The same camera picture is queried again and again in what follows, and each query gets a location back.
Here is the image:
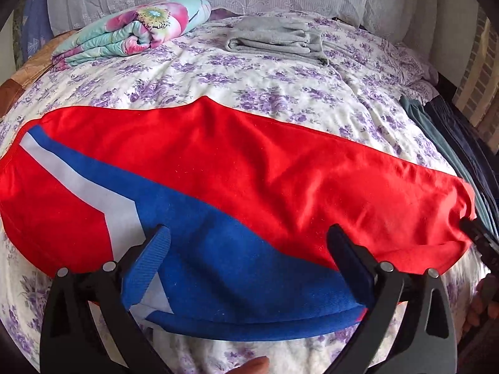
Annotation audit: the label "purple floral garment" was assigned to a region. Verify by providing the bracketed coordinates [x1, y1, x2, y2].
[384, 41, 439, 102]

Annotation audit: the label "person's left hand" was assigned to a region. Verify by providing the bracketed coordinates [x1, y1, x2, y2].
[233, 356, 270, 374]

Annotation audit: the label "brown pillow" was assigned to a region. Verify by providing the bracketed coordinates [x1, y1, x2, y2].
[0, 29, 75, 119]

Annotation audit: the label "person's right hand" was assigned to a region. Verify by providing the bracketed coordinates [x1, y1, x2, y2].
[466, 275, 491, 331]

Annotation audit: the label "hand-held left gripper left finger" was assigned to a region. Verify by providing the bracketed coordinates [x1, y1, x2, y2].
[39, 224, 172, 374]

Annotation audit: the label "blue patterned cloth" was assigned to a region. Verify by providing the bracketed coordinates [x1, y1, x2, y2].
[21, 0, 53, 53]

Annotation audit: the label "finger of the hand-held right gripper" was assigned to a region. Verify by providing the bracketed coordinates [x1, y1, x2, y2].
[460, 217, 499, 277]

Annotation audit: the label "folded grey pants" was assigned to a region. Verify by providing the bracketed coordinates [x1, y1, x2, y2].
[224, 16, 330, 67]

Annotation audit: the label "red pants with blue stripe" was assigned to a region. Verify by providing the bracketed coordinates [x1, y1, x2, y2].
[0, 95, 477, 343]

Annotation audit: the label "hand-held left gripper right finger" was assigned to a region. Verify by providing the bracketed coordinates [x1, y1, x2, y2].
[327, 224, 458, 374]

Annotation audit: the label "purple floral bedsheet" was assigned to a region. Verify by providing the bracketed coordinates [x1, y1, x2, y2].
[0, 10, 484, 374]

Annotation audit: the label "navy pants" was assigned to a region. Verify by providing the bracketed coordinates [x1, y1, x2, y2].
[423, 95, 499, 219]

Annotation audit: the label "folded floral quilt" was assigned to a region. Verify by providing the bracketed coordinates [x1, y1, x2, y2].
[52, 0, 212, 71]

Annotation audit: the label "checkered beige curtain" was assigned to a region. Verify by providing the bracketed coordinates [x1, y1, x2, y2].
[454, 8, 499, 137]

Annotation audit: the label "folded dark clothes stack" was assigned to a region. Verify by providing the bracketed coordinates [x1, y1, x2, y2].
[400, 95, 492, 227]

